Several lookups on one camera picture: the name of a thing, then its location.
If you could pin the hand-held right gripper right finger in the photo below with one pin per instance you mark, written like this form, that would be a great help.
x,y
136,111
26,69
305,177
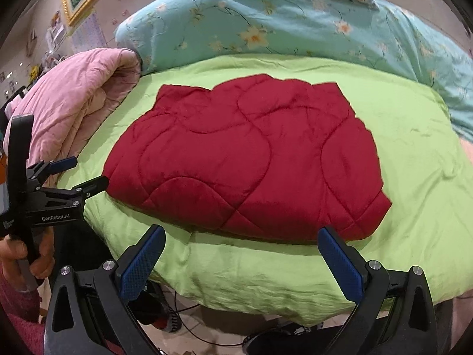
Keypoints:
x,y
342,266

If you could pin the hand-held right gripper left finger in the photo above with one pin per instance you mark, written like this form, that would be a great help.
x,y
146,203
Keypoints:
x,y
142,266

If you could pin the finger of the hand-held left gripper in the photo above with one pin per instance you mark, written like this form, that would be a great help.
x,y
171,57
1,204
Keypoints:
x,y
90,186
62,164

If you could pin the red quilted puffer jacket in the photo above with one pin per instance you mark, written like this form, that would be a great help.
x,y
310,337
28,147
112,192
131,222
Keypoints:
x,y
240,155

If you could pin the person's left forearm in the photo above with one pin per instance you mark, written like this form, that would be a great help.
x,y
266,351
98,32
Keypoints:
x,y
18,321

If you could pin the person's left hand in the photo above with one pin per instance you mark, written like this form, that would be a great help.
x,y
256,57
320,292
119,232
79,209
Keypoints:
x,y
44,255

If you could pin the black and red slipper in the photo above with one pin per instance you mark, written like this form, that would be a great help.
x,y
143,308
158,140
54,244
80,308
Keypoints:
x,y
159,314

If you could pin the pink folded quilt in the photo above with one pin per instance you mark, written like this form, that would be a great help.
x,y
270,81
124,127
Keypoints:
x,y
70,100

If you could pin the black shoe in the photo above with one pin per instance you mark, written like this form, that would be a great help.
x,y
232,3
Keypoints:
x,y
281,338

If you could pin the light green blanket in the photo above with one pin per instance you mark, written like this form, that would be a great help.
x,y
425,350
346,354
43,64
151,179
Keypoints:
x,y
417,177

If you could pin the teal floral quilt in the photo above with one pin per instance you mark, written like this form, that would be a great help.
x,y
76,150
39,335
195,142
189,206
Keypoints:
x,y
295,29

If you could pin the cluttered wall shelf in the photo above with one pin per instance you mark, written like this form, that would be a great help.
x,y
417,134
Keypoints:
x,y
33,63

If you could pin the white wall calendar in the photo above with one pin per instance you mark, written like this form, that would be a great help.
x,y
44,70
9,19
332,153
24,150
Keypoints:
x,y
88,33

